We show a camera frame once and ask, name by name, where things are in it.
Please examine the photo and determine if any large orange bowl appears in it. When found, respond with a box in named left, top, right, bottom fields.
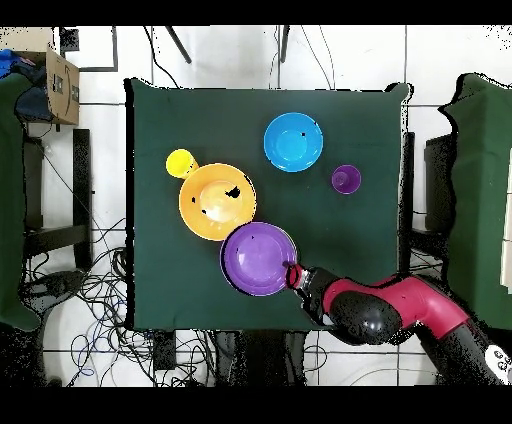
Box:
left=178, top=162, right=258, bottom=242

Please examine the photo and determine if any large purple bowl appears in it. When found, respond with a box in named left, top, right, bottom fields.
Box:
left=219, top=221, right=300, bottom=298

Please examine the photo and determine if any purple cup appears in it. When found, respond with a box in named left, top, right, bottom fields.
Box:
left=330, top=164, right=363, bottom=196

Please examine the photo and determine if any large blue bowl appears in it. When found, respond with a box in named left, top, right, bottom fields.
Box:
left=262, top=112, right=325, bottom=174

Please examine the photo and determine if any black power strip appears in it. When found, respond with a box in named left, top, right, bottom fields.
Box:
left=152, top=330, right=178, bottom=371

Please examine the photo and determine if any dark green tablecloth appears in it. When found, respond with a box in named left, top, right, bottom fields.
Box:
left=121, top=77, right=413, bottom=333

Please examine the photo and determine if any green cloth side table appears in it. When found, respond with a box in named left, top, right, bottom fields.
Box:
left=0, top=73, right=43, bottom=333
left=437, top=72, right=512, bottom=331

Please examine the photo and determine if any black tripod leg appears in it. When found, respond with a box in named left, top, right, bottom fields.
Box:
left=164, top=25, right=193, bottom=65
left=278, top=25, right=291, bottom=64

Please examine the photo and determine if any cardboard box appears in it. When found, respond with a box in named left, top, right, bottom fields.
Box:
left=0, top=26, right=81, bottom=126

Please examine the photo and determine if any blue cloth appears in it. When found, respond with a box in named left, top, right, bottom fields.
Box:
left=0, top=48, right=29, bottom=79

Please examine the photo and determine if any tangle of floor cables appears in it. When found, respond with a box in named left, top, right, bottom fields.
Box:
left=23, top=215, right=225, bottom=387

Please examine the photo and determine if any black stool frame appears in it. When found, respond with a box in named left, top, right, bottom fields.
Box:
left=399, top=131, right=455, bottom=257
left=21, top=127, right=94, bottom=273

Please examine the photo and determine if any black pedestal leg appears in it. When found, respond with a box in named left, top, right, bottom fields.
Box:
left=21, top=269, right=87, bottom=317

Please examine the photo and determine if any black metal frame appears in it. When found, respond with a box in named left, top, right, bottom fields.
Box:
left=58, top=25, right=120, bottom=74

